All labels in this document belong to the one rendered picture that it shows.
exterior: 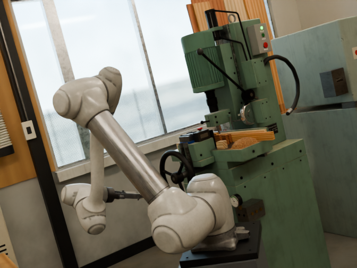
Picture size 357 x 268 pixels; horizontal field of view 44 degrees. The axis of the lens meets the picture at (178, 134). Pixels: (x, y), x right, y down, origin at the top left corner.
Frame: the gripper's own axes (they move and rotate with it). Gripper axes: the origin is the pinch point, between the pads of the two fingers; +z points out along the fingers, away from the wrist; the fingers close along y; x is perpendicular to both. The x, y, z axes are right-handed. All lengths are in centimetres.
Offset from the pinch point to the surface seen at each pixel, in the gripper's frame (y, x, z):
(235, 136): -24, -33, 41
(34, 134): 120, -35, -19
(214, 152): -23.2, -23.4, 28.4
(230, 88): -18, -60, 43
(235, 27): -22, -92, 41
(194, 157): -17.9, -20.5, 19.3
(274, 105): -22, -54, 73
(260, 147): -43, -27, 40
